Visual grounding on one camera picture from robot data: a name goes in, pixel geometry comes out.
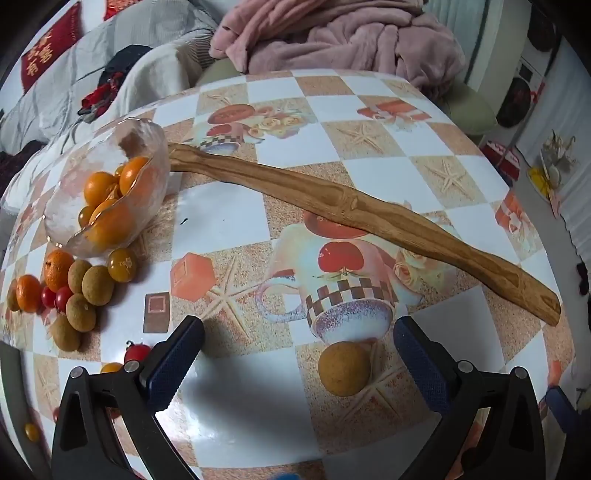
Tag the yellow and white decoration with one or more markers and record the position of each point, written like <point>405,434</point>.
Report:
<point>540,177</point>

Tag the dark maroon blanket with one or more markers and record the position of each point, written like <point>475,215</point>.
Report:
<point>9,168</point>

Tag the red box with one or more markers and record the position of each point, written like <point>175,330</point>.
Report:
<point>503,157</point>

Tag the clear glass bowl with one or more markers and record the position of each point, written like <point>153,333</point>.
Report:
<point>147,138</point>

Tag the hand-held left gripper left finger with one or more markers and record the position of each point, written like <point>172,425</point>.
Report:
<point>178,357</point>

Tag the orange mandarin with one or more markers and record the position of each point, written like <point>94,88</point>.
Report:
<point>136,173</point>
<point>99,187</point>
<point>28,292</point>
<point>111,228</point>
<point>59,270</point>

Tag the grey striped quilt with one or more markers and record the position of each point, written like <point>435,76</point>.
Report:
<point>69,69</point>

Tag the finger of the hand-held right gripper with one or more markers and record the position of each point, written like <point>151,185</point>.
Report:
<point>563,408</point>

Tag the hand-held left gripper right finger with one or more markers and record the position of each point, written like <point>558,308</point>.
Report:
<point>415,357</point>

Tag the pink fleece blanket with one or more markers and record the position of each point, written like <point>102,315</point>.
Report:
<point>323,37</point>

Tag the pile of dark clothes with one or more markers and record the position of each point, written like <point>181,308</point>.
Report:
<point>120,60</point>

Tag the red cushion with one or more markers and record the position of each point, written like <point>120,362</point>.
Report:
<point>120,7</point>
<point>46,50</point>

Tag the long wooden stick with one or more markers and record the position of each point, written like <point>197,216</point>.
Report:
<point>323,203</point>

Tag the white appliance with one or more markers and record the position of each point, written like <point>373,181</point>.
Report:
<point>528,74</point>

